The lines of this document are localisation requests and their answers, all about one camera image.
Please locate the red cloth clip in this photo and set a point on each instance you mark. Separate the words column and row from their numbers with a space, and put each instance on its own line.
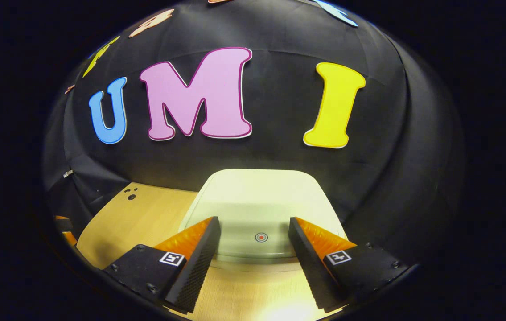
column 69, row 88

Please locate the wooden desktop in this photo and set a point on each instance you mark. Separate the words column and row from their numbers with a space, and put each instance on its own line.
column 146, row 214

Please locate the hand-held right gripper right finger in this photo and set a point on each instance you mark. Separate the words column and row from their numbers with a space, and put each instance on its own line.
column 310, row 267

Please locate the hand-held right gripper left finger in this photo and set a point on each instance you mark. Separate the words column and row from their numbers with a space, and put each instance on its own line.
column 192, row 272

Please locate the pale green desktop garbage bin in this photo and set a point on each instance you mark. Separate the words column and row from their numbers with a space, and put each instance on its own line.
column 257, row 196

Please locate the white cloth clip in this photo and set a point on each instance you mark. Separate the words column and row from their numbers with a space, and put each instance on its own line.
column 68, row 173

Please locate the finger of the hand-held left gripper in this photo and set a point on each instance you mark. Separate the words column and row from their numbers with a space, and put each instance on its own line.
column 71, row 239
column 61, row 218

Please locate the black backdrop cloth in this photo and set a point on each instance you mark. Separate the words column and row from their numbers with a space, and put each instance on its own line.
column 279, row 151

